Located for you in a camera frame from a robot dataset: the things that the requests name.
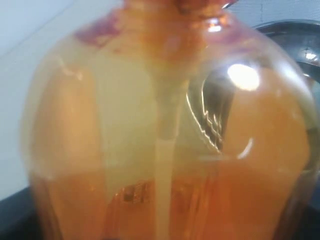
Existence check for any orange pump soap bottle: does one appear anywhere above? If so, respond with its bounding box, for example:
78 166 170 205
21 0 320 240

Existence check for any steel mesh colander basket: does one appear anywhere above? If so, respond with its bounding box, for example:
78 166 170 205
252 18 320 85

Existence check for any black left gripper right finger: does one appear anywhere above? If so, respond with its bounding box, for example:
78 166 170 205
306 206 320 240

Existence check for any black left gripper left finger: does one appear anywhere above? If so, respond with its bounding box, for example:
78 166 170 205
0 187 43 240

